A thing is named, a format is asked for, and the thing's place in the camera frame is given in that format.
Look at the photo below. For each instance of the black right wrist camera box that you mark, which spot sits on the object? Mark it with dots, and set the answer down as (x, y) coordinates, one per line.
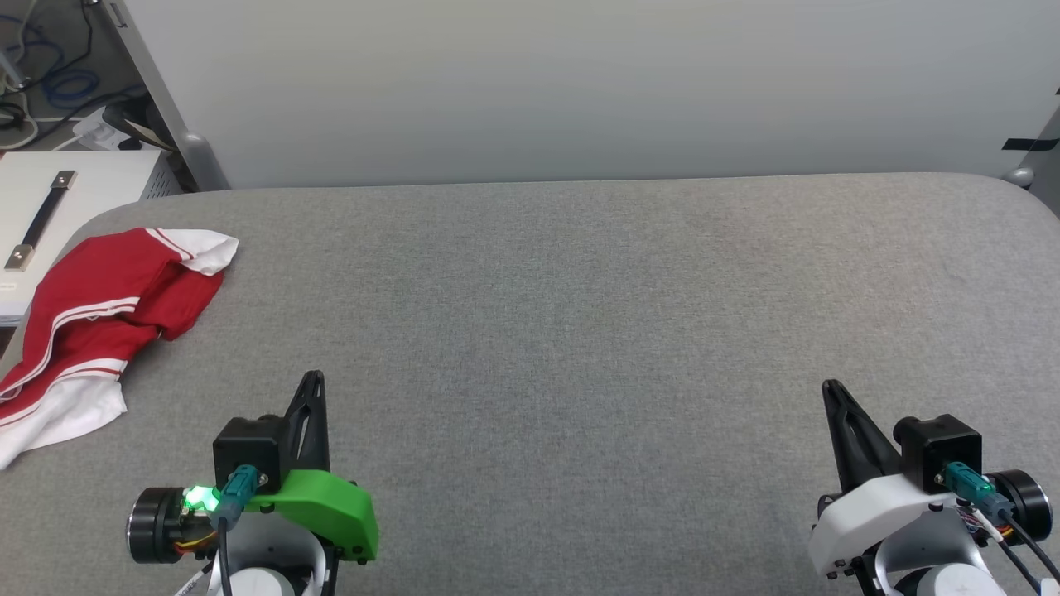
(940, 447)

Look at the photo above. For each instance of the white metal case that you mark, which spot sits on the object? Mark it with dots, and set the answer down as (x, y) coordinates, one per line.
(99, 186)

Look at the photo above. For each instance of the grey partition post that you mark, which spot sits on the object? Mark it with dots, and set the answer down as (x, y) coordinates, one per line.
(1047, 178)
(157, 87)

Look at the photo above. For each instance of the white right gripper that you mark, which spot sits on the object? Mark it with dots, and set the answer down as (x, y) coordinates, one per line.
(861, 517)

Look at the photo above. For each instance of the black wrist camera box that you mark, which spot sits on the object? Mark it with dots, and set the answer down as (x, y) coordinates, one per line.
(940, 447)
(247, 447)

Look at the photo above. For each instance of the red white basketball jersey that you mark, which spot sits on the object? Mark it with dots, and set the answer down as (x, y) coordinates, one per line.
(99, 281)

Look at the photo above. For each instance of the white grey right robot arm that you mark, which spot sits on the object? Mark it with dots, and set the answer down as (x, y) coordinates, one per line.
(936, 571)

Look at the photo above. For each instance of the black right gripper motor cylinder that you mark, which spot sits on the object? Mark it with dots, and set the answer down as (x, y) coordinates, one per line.
(1027, 501)

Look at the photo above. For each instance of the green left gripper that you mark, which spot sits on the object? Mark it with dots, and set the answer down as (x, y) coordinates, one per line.
(339, 509)

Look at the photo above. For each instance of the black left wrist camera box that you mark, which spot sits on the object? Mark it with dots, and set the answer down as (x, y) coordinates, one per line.
(247, 447)

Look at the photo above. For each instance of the black tape strip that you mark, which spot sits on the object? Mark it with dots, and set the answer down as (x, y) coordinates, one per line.
(1031, 144)

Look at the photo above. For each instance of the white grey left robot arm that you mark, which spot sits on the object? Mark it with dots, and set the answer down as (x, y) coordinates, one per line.
(265, 579)

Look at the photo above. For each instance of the white power strip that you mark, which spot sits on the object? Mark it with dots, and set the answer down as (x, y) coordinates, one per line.
(99, 128)

